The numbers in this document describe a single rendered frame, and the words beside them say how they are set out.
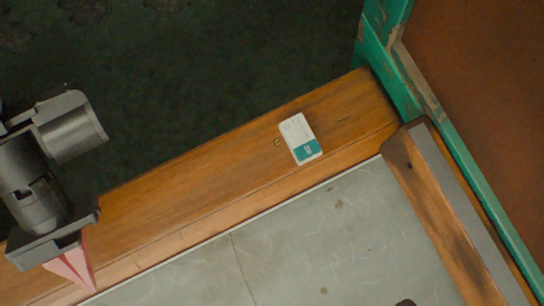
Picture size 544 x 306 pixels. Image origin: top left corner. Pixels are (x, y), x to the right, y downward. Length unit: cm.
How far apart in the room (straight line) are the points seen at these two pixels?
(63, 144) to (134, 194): 22
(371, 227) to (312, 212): 8
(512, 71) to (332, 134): 33
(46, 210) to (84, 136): 9
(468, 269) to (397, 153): 16
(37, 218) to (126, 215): 20
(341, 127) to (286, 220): 15
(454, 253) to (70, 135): 45
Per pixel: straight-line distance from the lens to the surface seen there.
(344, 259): 83
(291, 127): 82
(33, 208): 67
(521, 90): 58
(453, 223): 75
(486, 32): 59
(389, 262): 84
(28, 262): 69
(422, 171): 75
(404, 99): 82
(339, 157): 84
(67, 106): 65
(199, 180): 83
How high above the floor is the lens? 157
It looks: 75 degrees down
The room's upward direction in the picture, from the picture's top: 9 degrees counter-clockwise
